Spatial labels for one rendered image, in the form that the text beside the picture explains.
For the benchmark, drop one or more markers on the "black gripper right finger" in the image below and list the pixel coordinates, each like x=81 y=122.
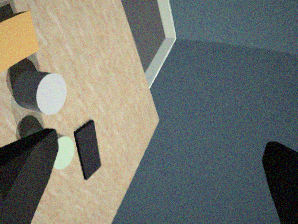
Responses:
x=281 y=170

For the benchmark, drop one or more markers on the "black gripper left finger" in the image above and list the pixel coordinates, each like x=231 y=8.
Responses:
x=25 y=168

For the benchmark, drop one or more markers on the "dark grey flat rectangle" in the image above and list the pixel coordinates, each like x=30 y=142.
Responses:
x=87 y=149

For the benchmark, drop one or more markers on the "orange rectangular block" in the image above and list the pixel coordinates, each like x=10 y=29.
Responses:
x=17 y=38

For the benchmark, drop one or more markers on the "dark grey cylinder with light top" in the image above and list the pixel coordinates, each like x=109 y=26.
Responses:
x=40 y=91

